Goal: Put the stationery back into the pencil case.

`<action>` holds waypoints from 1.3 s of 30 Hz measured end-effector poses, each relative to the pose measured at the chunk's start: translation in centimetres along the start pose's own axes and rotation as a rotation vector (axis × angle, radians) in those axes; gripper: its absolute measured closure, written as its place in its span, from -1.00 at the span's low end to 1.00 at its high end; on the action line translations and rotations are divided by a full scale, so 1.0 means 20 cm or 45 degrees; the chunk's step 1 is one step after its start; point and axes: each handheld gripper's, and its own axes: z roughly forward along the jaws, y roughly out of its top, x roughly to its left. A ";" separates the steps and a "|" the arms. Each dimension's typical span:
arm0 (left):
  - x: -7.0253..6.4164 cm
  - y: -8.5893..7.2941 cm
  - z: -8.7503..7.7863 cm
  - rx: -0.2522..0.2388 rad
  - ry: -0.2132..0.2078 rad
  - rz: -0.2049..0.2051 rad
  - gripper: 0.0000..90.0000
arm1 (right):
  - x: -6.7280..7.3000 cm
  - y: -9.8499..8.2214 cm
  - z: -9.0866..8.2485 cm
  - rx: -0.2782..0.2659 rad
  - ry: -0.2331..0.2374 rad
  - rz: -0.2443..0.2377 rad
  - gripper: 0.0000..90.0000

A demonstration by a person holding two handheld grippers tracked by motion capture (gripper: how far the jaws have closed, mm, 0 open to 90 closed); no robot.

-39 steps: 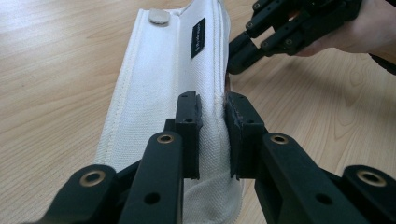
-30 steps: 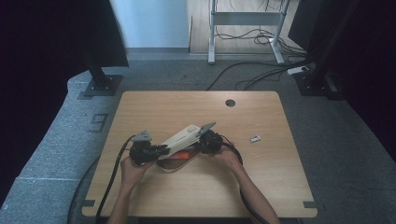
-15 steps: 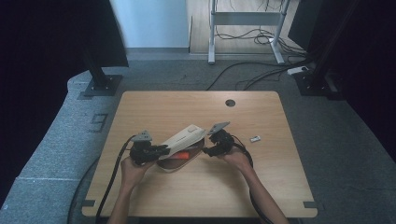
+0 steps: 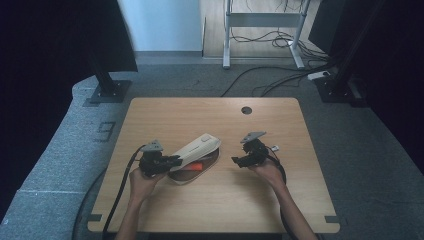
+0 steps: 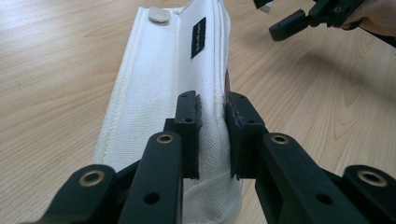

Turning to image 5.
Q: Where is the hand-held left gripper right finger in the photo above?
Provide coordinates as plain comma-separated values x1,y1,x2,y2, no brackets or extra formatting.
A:
224,91,372,224

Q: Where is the white fabric pencil case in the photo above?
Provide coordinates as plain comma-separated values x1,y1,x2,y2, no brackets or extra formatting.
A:
92,0,245,224

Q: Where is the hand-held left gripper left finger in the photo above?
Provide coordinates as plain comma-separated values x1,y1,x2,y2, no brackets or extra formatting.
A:
118,90,204,224

